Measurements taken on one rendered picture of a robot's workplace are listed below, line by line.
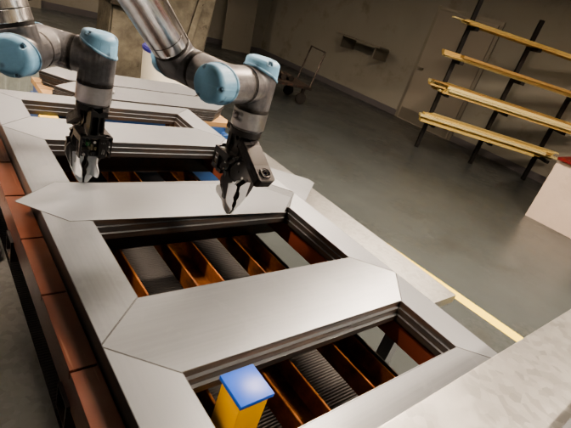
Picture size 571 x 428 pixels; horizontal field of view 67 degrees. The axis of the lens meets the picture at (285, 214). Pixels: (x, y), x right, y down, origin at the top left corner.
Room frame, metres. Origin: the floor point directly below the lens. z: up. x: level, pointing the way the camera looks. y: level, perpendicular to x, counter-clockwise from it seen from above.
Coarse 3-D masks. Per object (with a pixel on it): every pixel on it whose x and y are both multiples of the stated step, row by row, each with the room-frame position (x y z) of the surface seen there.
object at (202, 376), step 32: (0, 128) 1.11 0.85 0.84; (288, 192) 1.30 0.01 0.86; (96, 224) 0.80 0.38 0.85; (128, 224) 0.84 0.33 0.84; (160, 224) 0.90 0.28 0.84; (192, 224) 0.96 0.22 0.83; (224, 224) 1.02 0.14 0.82; (288, 224) 1.16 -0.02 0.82; (352, 320) 0.76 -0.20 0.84; (384, 320) 0.83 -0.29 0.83; (416, 320) 0.84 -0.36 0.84; (96, 352) 0.49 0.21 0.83; (256, 352) 0.58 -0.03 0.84; (288, 352) 0.62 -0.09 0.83; (192, 384) 0.49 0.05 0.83; (128, 416) 0.40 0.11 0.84; (320, 416) 0.51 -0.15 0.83
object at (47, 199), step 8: (48, 184) 0.87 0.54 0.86; (32, 192) 0.82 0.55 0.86; (40, 192) 0.83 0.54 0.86; (48, 192) 0.84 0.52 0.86; (56, 192) 0.85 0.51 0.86; (32, 200) 0.79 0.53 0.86; (40, 200) 0.80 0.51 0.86; (48, 200) 0.81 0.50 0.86; (56, 200) 0.82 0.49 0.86; (40, 208) 0.77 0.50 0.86; (48, 208) 0.78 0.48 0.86; (56, 208) 0.79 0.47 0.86; (64, 208) 0.80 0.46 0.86; (56, 216) 0.76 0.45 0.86; (64, 216) 0.77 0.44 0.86
